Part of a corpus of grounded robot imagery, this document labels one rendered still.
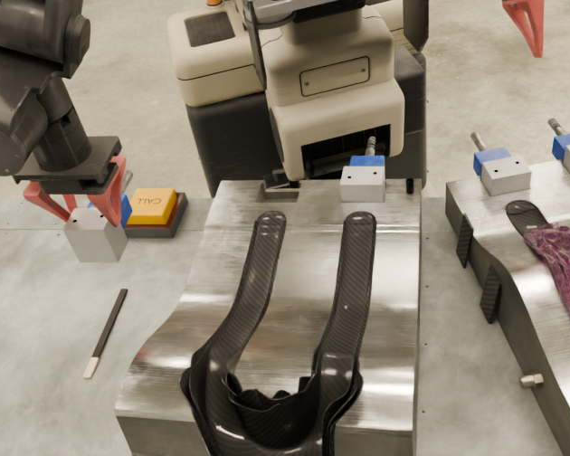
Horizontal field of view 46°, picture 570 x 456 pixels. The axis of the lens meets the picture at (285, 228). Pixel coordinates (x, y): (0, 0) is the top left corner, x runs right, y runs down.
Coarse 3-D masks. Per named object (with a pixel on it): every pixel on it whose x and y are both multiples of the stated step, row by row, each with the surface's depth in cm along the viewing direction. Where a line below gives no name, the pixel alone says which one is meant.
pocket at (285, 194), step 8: (264, 184) 87; (264, 192) 87; (272, 192) 87; (280, 192) 87; (288, 192) 87; (296, 192) 86; (256, 200) 84; (264, 200) 88; (272, 200) 88; (280, 200) 87; (288, 200) 87; (296, 200) 87
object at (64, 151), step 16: (48, 128) 64; (64, 128) 65; (80, 128) 67; (48, 144) 65; (64, 144) 66; (80, 144) 68; (96, 144) 71; (112, 144) 70; (32, 160) 70; (48, 160) 67; (64, 160) 67; (80, 160) 68; (96, 160) 68; (16, 176) 69; (32, 176) 68; (48, 176) 68; (64, 176) 68; (80, 176) 67; (96, 176) 67
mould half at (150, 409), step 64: (256, 192) 85; (320, 192) 83; (320, 256) 76; (384, 256) 74; (192, 320) 69; (320, 320) 68; (384, 320) 67; (128, 384) 60; (256, 384) 58; (384, 384) 56; (192, 448) 60; (384, 448) 55
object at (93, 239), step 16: (128, 176) 83; (80, 208) 76; (96, 208) 76; (128, 208) 80; (80, 224) 74; (96, 224) 74; (80, 240) 75; (96, 240) 74; (112, 240) 75; (80, 256) 77; (96, 256) 76; (112, 256) 76
